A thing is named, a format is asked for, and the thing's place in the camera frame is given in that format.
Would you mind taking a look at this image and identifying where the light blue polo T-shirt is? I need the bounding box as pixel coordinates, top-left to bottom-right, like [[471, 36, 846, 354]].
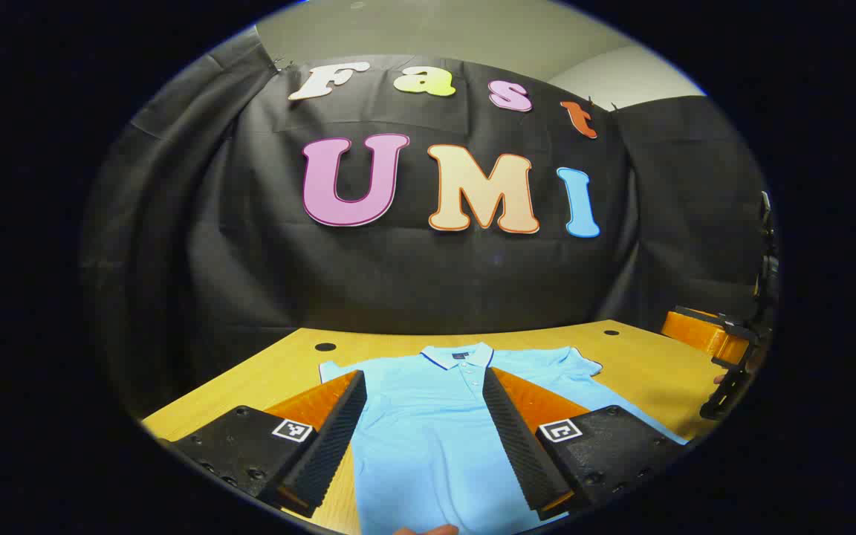
[[318, 342, 689, 535]]

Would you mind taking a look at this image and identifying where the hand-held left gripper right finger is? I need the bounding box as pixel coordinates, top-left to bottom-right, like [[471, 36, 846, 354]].
[[481, 366, 690, 522]]

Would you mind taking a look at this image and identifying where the black backdrop cloth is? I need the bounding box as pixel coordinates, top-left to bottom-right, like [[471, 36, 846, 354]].
[[79, 26, 771, 421]]

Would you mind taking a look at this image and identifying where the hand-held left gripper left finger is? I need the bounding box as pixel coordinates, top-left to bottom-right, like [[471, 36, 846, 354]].
[[168, 369, 368, 519]]

